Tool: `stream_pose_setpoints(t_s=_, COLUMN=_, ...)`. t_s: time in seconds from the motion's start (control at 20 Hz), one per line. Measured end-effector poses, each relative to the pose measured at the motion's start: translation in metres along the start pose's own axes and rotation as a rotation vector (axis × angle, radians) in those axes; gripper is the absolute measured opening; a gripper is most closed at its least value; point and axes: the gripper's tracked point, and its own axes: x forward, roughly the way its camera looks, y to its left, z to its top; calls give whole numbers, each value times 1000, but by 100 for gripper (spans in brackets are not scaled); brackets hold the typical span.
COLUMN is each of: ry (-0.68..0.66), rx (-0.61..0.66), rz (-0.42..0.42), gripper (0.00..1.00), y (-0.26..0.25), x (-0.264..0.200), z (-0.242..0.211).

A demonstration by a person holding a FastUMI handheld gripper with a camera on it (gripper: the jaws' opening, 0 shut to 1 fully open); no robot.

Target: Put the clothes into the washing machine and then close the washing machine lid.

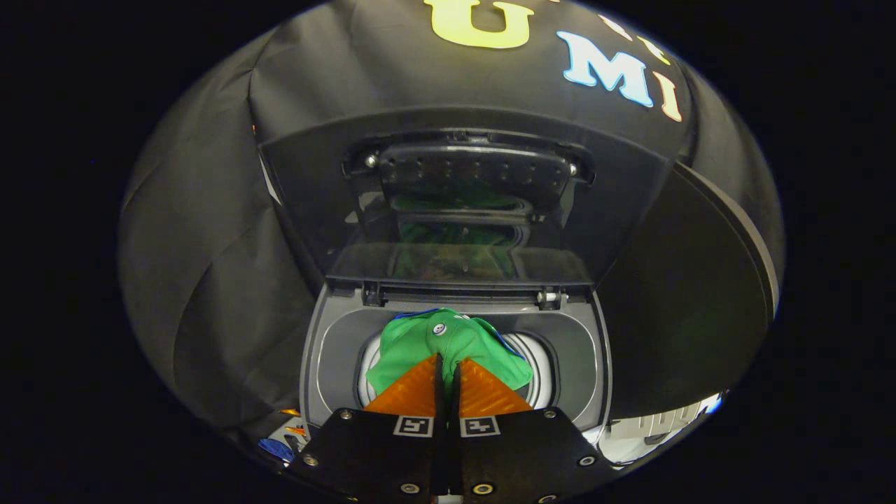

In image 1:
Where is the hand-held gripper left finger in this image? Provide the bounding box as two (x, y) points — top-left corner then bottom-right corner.
(287, 353), (449, 504)

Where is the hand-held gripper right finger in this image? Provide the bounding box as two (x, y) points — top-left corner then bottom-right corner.
(448, 357), (617, 504)

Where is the green polo shirt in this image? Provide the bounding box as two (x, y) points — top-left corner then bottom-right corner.
(365, 308), (534, 396)

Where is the dark washing machine lid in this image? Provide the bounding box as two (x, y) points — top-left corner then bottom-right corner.
(258, 106), (673, 295)

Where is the beige cabinet with dark top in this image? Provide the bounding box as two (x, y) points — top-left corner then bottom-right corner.
(595, 162), (779, 421)

